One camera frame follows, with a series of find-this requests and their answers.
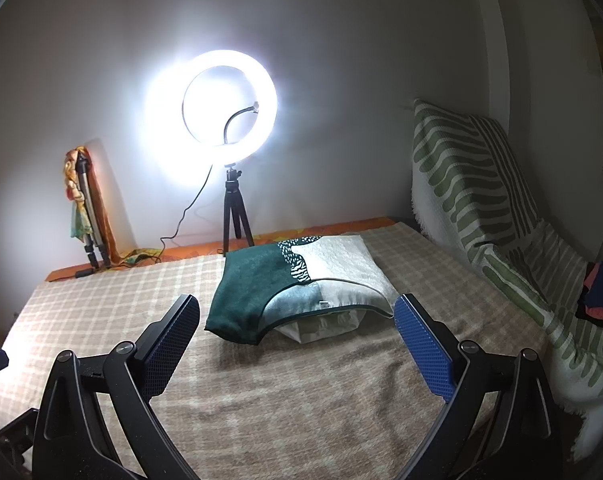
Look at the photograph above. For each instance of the beige plaid blanket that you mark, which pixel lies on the beige plaid blanket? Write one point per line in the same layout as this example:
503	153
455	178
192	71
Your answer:
291	400

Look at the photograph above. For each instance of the white pants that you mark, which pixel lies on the white pants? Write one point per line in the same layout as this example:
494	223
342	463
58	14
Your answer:
321	327

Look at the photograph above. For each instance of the green striped white blanket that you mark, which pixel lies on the green striped white blanket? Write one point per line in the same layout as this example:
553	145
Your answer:
481	200

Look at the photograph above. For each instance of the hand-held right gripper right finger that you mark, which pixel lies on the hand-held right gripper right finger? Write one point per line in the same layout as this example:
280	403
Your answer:
424	347

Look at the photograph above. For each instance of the folded silver black tripod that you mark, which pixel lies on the folded silver black tripod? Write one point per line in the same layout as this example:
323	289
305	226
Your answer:
89	210

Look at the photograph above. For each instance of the colourful patterned cloth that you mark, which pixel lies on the colourful patterned cloth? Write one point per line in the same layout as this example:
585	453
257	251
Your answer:
74	200

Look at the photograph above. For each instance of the dark and red clothes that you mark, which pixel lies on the dark and red clothes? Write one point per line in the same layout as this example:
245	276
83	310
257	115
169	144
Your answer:
601	300

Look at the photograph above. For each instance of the white and green patterned top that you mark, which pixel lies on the white and green patterned top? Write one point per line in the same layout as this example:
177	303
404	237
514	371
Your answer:
261	280

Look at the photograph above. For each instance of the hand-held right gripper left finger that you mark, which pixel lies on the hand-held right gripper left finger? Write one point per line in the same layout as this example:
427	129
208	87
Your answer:
171	350

